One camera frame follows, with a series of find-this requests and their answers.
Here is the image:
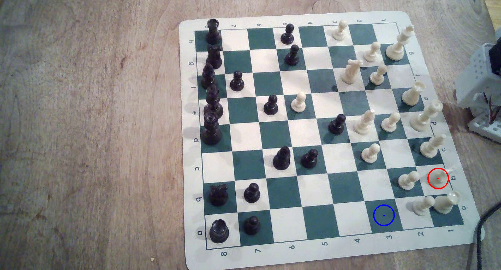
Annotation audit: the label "black rook chess piece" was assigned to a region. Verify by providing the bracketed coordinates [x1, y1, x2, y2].
[209, 219, 230, 244]
[205, 19, 222, 45]

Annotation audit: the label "red and black servo wires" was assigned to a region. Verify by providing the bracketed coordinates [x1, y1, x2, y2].
[483, 92, 501, 126]

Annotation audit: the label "black bishop chess piece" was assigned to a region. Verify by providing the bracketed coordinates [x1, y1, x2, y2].
[201, 63, 217, 90]
[273, 146, 291, 171]

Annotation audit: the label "green and white chessboard mat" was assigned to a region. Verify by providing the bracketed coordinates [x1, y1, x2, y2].
[179, 11, 485, 270]

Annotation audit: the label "white queen chess piece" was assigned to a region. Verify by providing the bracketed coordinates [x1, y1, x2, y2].
[410, 100, 444, 132]

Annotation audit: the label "black pawn chess piece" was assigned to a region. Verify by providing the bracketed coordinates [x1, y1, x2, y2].
[263, 95, 279, 116]
[284, 44, 300, 66]
[301, 149, 319, 169]
[243, 183, 261, 203]
[230, 71, 245, 92]
[243, 215, 261, 235]
[328, 114, 347, 135]
[281, 23, 295, 45]

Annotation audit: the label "black cable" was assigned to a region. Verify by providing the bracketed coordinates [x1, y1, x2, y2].
[474, 207, 501, 270]

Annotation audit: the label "white bishop chess piece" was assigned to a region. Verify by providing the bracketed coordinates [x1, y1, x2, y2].
[354, 109, 376, 136]
[420, 134, 447, 159]

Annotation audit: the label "white knight chess piece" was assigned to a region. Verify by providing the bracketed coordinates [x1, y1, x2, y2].
[428, 166, 457, 188]
[340, 59, 363, 85]

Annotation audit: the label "white rook chess piece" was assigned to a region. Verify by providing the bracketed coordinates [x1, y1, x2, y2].
[402, 81, 426, 106]
[434, 190, 462, 214]

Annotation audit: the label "black knight chess piece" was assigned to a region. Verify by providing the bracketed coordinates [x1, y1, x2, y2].
[206, 44, 223, 70]
[209, 184, 229, 207]

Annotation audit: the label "black king chess piece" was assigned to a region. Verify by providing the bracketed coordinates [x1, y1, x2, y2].
[204, 85, 224, 120]

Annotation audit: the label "white king chess piece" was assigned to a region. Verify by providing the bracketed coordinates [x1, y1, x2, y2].
[385, 24, 415, 61]

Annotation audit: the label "white pawn chess piece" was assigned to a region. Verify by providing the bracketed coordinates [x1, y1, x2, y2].
[291, 92, 307, 113]
[413, 196, 435, 216]
[332, 20, 348, 41]
[361, 143, 381, 163]
[363, 41, 381, 63]
[369, 64, 387, 86]
[398, 171, 420, 191]
[381, 112, 401, 133]

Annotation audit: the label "black queen chess piece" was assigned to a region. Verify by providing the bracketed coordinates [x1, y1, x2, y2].
[201, 112, 222, 145]

